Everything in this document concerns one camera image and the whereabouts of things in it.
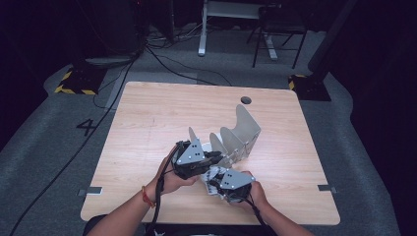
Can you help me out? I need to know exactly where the person's dark clothing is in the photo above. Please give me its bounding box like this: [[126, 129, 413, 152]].
[[82, 213, 279, 236]]

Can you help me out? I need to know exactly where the grey tape piece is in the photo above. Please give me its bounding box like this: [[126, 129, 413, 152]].
[[77, 186, 103, 198], [317, 184, 338, 194]]

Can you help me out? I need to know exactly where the black cabinet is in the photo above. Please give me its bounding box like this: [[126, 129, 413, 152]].
[[96, 0, 149, 57]]

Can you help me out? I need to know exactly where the person's left hand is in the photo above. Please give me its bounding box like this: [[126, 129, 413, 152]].
[[152, 147, 201, 197]]

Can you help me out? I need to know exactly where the white expandable metal book rack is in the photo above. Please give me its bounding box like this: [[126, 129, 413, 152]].
[[187, 103, 263, 169]]

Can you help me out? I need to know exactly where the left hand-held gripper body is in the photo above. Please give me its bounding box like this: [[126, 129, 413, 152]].
[[171, 137, 214, 181]]

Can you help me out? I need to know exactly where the dark slanted stand pole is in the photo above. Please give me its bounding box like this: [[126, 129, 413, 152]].
[[307, 0, 359, 83]]

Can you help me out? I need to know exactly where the person's right hand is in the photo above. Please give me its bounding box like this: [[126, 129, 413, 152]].
[[240, 169, 270, 211]]

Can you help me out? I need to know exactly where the red string bracelet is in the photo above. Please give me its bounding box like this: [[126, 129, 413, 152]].
[[141, 185, 157, 209]]

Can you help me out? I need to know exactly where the white metal desk frame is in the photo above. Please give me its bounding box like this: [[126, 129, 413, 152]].
[[197, 0, 280, 61]]

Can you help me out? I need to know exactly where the hand-held gripper black cable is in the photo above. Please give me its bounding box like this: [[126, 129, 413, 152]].
[[145, 141, 183, 236], [243, 193, 280, 236]]

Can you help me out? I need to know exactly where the white black patterned knit cloth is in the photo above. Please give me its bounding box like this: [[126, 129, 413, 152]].
[[200, 164, 231, 199]]

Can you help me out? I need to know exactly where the long black floor cable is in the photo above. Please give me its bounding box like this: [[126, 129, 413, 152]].
[[8, 48, 139, 236]]

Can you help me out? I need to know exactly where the black folding chair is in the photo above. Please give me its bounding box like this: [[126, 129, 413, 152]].
[[246, 3, 309, 70]]

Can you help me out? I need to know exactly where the left hand-held gripper black cable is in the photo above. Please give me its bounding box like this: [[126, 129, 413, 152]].
[[145, 141, 183, 236]]

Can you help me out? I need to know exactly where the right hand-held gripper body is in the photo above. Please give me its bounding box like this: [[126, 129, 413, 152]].
[[215, 168, 257, 204]]

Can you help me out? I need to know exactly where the curved black floor cable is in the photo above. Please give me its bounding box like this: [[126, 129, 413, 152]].
[[145, 45, 233, 88]]

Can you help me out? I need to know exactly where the right hand-held gripper black cable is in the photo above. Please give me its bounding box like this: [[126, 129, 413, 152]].
[[243, 193, 280, 236]]

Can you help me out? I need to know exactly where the yellow black striped stand base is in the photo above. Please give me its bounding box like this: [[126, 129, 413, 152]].
[[53, 63, 108, 96], [287, 73, 332, 102]]

